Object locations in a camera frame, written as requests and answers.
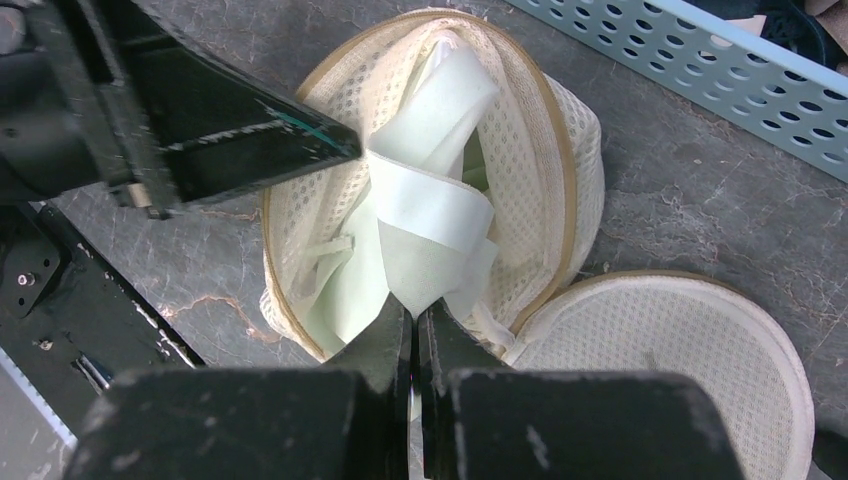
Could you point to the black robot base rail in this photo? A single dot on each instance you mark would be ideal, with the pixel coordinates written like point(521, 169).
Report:
point(69, 320)

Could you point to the pale green bra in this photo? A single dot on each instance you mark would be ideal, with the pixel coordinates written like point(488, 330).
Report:
point(417, 232)

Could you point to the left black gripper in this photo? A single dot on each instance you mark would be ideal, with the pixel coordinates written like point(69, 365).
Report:
point(110, 92)

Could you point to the light blue plastic basket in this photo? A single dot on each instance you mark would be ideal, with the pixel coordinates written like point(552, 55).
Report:
point(788, 101)

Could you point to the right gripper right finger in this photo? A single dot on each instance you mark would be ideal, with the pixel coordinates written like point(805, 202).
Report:
point(484, 420)

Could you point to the white cable tray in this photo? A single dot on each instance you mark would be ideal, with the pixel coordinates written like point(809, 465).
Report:
point(39, 403)

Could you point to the beige bra in basket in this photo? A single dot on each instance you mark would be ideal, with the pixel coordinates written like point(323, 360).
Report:
point(792, 25)

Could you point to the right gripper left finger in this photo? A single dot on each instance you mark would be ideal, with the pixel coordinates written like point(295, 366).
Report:
point(344, 419)

